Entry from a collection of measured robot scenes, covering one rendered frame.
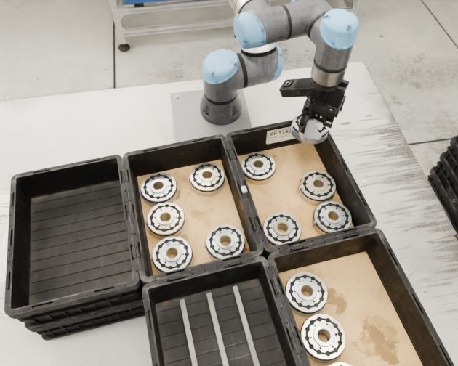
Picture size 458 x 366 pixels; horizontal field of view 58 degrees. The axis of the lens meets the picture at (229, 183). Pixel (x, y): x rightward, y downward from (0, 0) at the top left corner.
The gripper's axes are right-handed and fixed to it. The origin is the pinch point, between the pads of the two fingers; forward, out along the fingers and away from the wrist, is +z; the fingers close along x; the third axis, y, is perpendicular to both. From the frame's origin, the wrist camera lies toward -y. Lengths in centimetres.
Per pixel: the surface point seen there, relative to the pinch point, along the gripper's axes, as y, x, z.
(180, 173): -29.2, -20.0, 16.6
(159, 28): -145, 113, 87
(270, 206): -0.5, -16.6, 16.4
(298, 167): 0.5, 0.3, 16.4
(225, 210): -10.9, -24.4, 16.4
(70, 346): -29, -74, 29
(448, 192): 55, 63, 71
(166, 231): -20.0, -39.3, 13.2
